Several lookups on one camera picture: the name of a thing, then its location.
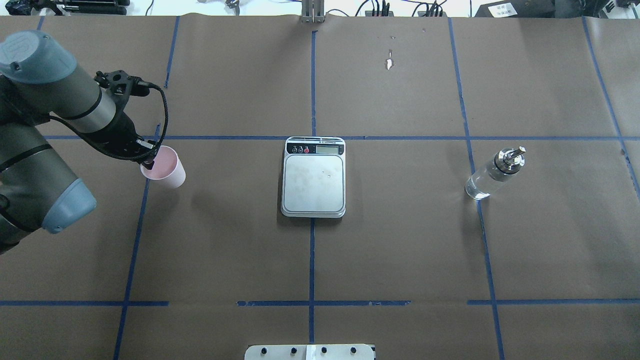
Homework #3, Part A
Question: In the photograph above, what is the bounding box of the silver electronic kitchen scale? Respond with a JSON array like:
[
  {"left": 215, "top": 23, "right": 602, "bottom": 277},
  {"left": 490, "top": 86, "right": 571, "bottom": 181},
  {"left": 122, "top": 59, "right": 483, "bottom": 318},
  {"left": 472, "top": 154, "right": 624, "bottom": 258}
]
[{"left": 280, "top": 136, "right": 346, "bottom": 219}]

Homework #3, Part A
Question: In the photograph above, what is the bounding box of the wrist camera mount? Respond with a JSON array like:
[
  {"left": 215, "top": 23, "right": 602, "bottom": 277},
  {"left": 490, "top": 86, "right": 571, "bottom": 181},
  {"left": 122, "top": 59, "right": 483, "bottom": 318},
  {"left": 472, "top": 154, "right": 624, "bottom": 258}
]
[{"left": 93, "top": 70, "right": 150, "bottom": 107}]

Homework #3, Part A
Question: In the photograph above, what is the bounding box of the glass sauce bottle metal spout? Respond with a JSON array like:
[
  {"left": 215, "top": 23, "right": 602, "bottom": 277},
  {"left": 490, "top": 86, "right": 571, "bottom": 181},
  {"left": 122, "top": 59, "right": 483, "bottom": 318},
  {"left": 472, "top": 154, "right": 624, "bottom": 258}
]
[{"left": 465, "top": 146, "right": 527, "bottom": 201}]

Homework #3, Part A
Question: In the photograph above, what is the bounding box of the white camera pole base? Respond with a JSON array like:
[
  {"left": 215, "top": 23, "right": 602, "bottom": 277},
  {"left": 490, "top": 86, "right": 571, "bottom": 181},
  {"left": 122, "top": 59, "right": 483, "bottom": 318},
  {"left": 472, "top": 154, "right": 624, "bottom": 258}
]
[{"left": 244, "top": 343, "right": 377, "bottom": 360}]

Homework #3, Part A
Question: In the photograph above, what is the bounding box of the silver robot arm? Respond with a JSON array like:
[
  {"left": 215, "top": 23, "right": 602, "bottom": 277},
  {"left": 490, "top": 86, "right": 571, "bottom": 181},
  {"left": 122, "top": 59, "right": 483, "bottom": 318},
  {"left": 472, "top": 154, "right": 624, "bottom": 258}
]
[{"left": 0, "top": 29, "right": 169, "bottom": 253}]

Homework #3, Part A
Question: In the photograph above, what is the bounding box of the black folded tripod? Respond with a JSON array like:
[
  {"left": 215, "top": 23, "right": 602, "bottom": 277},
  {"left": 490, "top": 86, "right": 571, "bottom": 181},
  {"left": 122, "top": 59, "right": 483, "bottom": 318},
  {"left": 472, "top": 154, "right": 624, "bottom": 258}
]
[{"left": 27, "top": 0, "right": 131, "bottom": 16}]

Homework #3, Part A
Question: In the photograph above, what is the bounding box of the aluminium frame post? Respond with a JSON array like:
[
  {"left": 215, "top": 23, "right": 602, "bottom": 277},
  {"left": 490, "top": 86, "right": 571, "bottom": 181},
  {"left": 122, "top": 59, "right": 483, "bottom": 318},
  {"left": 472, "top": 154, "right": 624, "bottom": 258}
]
[{"left": 300, "top": 0, "right": 326, "bottom": 24}]

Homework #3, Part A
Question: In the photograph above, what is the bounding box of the pink paper cup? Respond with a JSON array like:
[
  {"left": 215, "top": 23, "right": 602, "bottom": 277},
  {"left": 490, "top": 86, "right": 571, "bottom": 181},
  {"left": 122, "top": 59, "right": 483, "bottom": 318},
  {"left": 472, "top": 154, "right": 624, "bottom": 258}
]
[{"left": 139, "top": 145, "right": 186, "bottom": 189}]

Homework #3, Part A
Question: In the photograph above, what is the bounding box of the black box with label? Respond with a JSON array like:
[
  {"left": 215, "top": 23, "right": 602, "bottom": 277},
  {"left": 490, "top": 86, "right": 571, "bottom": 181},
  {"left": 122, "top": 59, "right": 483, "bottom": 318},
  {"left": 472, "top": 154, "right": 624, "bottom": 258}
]
[{"left": 473, "top": 0, "right": 556, "bottom": 18}]

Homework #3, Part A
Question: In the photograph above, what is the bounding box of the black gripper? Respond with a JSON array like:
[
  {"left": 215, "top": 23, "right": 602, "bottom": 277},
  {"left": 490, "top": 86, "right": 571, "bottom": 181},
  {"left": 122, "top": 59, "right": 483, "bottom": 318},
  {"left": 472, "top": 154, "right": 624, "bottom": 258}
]
[{"left": 98, "top": 112, "right": 159, "bottom": 169}]

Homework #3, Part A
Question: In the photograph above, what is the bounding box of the black camera cable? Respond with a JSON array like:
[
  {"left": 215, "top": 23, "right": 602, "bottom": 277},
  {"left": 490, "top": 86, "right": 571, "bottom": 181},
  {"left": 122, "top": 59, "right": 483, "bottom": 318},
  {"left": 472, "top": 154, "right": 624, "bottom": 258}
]
[{"left": 49, "top": 80, "right": 169, "bottom": 162}]

